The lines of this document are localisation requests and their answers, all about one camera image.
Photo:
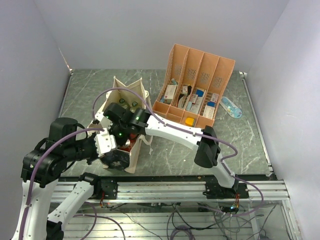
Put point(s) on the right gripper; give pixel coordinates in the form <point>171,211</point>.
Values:
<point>122,142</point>

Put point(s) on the clear bottle green cap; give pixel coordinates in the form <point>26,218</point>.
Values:
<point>134,106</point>

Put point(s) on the cream canvas tote bag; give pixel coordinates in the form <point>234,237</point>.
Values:
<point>118,159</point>

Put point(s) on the red soda can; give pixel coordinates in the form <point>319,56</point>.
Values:
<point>127,146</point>

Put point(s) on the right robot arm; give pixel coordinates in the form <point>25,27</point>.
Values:
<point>203,141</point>

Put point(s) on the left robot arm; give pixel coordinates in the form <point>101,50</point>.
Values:
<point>68,142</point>

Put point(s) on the white red medicine box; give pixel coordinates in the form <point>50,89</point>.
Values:
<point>169,93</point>

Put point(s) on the orange plastic desk organizer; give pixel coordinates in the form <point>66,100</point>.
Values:
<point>201,80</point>

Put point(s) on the white box right slot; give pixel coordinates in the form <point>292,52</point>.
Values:
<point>209,112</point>

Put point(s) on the blue toothbrush blister pack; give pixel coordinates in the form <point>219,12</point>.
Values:
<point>231,108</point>

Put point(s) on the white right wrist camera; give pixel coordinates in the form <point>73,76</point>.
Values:
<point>101,121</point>

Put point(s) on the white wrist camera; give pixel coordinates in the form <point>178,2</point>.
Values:
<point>105,143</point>
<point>101,121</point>

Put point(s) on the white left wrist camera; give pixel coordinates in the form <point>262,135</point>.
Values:
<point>105,143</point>

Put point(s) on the aluminium mounting rail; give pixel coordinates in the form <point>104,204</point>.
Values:
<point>138,192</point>

